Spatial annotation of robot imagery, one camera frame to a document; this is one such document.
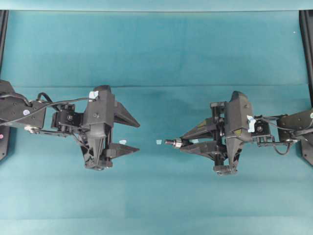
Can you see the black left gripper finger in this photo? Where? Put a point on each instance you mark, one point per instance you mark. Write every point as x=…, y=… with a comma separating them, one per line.
x=122, y=116
x=117, y=150

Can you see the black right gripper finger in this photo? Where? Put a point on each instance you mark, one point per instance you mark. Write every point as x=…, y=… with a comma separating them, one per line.
x=204, y=130
x=207, y=149

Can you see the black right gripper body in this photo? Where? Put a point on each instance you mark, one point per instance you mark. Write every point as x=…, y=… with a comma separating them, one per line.
x=226, y=156

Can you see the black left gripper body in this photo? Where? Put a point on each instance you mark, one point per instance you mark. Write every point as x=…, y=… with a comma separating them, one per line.
x=96, y=138

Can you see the stepped steel threaded shaft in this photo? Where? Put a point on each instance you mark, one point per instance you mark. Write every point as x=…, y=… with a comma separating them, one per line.
x=171, y=142

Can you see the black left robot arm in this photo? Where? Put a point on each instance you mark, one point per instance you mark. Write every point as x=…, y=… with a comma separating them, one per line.
x=42, y=115

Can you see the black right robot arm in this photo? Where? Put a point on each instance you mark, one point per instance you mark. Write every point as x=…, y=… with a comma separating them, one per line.
x=279, y=130

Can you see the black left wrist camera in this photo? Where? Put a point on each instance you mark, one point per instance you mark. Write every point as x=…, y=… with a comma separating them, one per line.
x=102, y=109

